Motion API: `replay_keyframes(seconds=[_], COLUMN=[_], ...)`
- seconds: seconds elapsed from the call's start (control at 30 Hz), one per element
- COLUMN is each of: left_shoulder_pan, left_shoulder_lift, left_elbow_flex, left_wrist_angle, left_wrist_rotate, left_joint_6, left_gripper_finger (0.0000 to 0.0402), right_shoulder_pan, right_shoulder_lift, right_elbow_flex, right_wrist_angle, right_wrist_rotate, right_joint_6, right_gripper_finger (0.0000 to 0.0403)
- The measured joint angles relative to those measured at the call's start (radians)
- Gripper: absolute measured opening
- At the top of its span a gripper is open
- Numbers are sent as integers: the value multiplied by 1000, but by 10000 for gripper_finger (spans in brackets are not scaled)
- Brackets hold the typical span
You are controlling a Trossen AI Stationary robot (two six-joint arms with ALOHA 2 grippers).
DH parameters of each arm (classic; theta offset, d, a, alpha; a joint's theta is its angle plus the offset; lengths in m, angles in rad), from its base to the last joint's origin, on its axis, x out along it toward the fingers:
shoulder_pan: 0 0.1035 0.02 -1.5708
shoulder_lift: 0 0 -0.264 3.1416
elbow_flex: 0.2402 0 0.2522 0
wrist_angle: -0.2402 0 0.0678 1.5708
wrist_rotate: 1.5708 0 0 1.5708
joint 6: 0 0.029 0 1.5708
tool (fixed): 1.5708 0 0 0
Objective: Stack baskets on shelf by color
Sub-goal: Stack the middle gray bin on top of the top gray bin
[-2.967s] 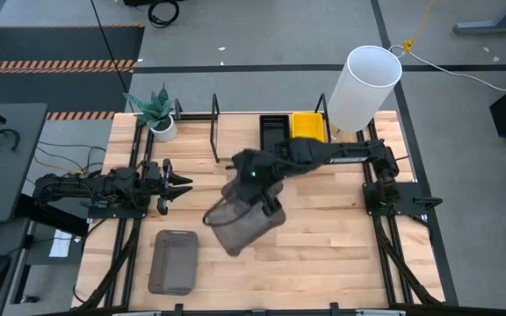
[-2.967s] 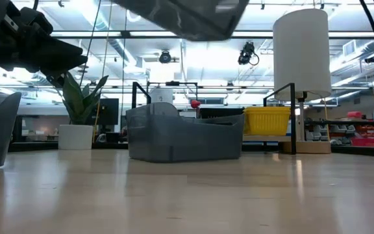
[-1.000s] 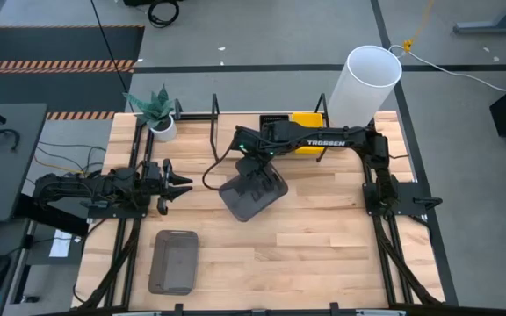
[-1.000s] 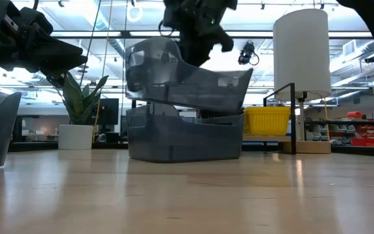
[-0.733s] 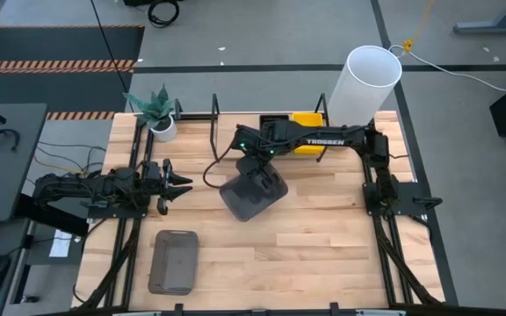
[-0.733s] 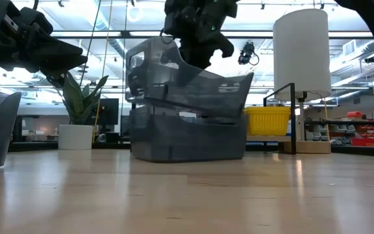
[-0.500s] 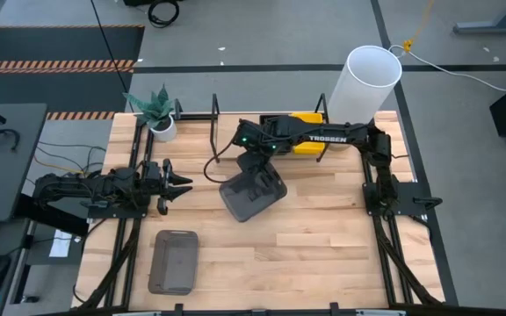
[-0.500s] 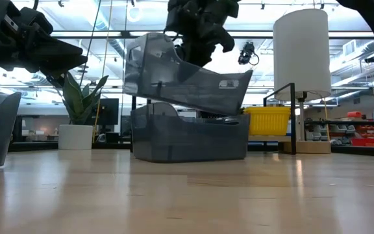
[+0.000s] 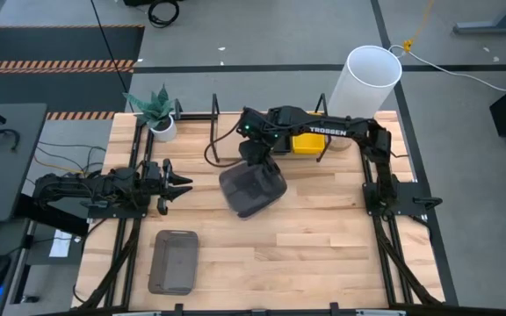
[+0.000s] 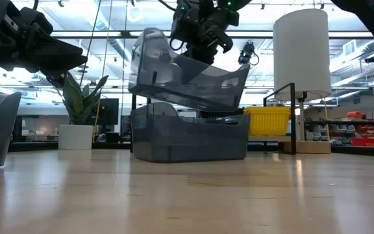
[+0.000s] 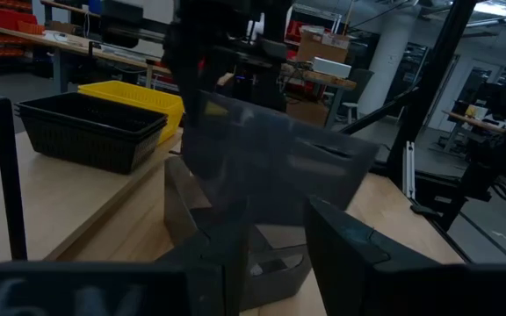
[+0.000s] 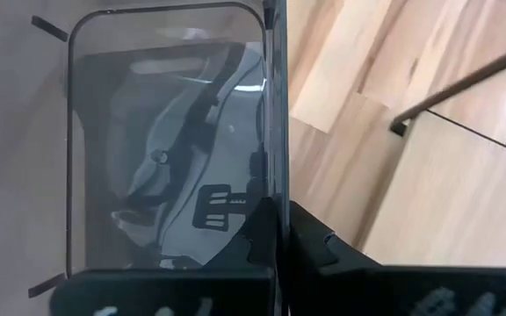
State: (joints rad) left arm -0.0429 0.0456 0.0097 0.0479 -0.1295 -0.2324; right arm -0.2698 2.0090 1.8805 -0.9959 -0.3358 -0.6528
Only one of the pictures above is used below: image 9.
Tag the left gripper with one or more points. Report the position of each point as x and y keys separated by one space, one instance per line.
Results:
x=152 y=175

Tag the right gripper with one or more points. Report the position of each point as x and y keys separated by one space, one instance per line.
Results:
x=255 y=151

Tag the yellow plastic basket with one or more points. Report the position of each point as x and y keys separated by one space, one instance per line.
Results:
x=308 y=145

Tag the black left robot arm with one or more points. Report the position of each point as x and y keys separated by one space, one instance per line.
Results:
x=86 y=186

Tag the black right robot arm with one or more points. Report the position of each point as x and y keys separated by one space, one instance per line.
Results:
x=336 y=127

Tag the green plant white pot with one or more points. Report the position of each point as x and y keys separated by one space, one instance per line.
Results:
x=164 y=129

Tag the white paper sheet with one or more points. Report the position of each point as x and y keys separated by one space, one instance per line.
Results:
x=61 y=243

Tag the white shade lamp wooden base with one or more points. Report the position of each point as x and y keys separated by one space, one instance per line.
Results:
x=363 y=83

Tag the dark grey desk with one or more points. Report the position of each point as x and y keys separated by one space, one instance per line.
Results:
x=7 y=184

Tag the black hazard striped floor mat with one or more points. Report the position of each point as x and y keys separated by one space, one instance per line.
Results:
x=59 y=44

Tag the black metal rack frame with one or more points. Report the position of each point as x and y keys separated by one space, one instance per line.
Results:
x=231 y=131

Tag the black aluminium table frame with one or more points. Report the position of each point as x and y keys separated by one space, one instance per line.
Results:
x=126 y=285

